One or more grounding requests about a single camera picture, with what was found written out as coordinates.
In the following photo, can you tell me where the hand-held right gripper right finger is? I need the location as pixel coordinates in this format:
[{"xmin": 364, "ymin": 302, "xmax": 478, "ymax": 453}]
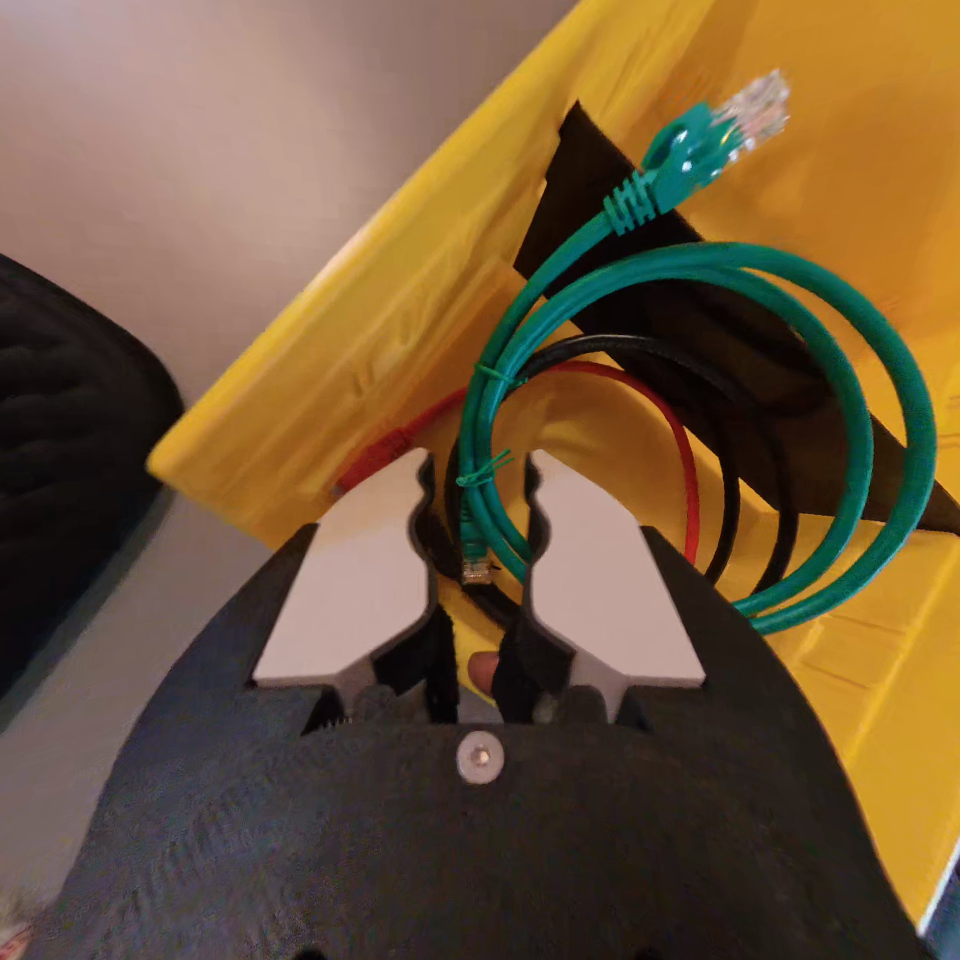
[{"xmin": 496, "ymin": 448, "xmax": 709, "ymax": 725}]

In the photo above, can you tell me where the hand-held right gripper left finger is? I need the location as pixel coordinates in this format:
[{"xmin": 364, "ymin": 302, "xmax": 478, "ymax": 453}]
[{"xmin": 252, "ymin": 447, "xmax": 460, "ymax": 725}]

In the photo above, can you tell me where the red ethernet cable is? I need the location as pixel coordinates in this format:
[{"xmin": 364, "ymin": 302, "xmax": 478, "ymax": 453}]
[{"xmin": 333, "ymin": 361, "xmax": 702, "ymax": 564}]

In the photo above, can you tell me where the black ethernet cable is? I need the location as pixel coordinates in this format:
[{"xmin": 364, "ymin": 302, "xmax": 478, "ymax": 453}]
[{"xmin": 442, "ymin": 333, "xmax": 802, "ymax": 627}]

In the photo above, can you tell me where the yellow plastic bin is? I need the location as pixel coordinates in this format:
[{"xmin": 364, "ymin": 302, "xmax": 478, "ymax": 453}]
[{"xmin": 146, "ymin": 0, "xmax": 960, "ymax": 931}]

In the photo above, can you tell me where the green ethernet cable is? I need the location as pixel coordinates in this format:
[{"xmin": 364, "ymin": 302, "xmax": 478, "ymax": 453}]
[{"xmin": 456, "ymin": 69, "xmax": 939, "ymax": 637}]

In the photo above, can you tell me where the black bin divider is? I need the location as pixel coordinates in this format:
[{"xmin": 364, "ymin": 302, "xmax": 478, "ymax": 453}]
[{"xmin": 513, "ymin": 101, "xmax": 960, "ymax": 537}]

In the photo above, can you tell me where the black quilted wrist rest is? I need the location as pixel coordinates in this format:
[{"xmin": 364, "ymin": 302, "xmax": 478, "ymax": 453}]
[{"xmin": 0, "ymin": 255, "xmax": 186, "ymax": 708}]

